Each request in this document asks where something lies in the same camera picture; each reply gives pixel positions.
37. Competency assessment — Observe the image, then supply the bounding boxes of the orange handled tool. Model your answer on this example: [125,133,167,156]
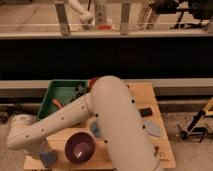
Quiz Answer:
[52,99,63,109]

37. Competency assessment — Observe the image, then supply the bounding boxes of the black rectangular block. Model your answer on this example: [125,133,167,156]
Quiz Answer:
[139,107,153,117]

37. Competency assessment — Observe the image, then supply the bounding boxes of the black metal tools in bin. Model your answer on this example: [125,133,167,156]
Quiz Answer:
[73,85,87,99]

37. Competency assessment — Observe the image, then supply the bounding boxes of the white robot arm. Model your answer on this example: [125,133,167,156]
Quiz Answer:
[7,76,164,171]

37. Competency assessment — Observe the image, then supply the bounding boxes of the dark purple bowl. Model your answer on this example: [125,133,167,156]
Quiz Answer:
[65,132,95,164]

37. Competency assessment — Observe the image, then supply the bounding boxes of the brown crumbs pile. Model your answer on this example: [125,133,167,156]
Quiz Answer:
[154,146,160,156]

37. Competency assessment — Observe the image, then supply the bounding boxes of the small blue cup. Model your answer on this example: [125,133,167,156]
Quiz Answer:
[90,121,100,138]

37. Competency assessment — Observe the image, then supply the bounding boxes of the grey blue cloth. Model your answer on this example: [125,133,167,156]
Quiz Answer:
[144,120,161,138]

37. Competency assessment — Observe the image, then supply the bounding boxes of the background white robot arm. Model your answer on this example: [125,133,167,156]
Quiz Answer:
[68,0,94,24]

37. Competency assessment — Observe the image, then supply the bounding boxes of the green plastic bin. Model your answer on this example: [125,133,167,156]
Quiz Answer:
[37,79,87,120]

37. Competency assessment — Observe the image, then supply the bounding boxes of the yellow black cart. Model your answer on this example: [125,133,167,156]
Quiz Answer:
[178,97,213,143]

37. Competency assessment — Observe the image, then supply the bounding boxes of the background red bowl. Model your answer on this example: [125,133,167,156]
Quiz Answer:
[97,24,113,31]

